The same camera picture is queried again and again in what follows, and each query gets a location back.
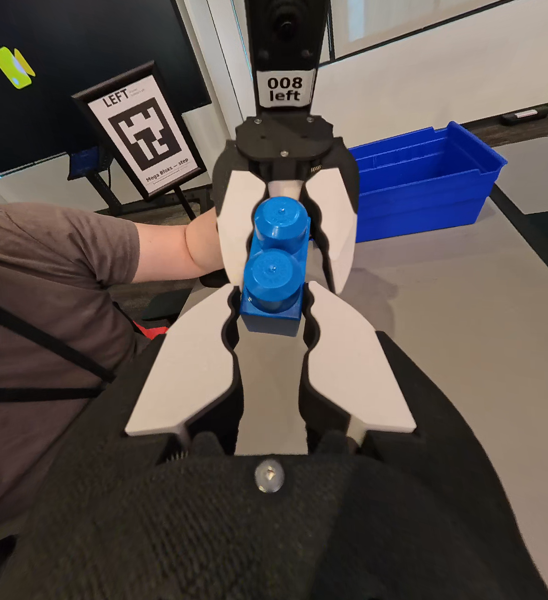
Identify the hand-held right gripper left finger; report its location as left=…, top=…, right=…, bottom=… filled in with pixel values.
left=124, top=282, right=246, bottom=447

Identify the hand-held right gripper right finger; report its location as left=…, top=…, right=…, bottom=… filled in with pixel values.
left=299, top=280, right=418, bottom=446

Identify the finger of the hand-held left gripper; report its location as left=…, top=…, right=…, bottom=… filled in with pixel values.
left=303, top=167, right=358, bottom=295
left=217, top=169, right=270, bottom=287

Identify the blue mega block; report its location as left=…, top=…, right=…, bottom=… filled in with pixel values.
left=239, top=196, right=313, bottom=337

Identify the blue plastic bin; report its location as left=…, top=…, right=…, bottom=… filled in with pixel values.
left=349, top=121, right=508, bottom=243

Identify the red fabric piece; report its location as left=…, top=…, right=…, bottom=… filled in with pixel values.
left=133, top=320, right=168, bottom=339

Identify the black office chair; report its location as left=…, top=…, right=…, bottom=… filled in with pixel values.
left=138, top=300, right=183, bottom=324

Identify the framed tag sign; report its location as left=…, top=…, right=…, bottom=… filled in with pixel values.
left=71, top=60, right=207, bottom=202

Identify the black sign stand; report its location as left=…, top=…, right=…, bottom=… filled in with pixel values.
left=68, top=145, right=214, bottom=221

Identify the small blue box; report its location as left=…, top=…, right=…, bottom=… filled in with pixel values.
left=69, top=146, right=113, bottom=181

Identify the black monitor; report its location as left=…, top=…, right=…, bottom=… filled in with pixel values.
left=0, top=0, right=214, bottom=176

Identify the black floor device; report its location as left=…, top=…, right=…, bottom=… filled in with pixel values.
left=501, top=106, right=548, bottom=126

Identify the black chest strap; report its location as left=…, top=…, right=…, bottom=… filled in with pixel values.
left=0, top=307, right=116, bottom=404

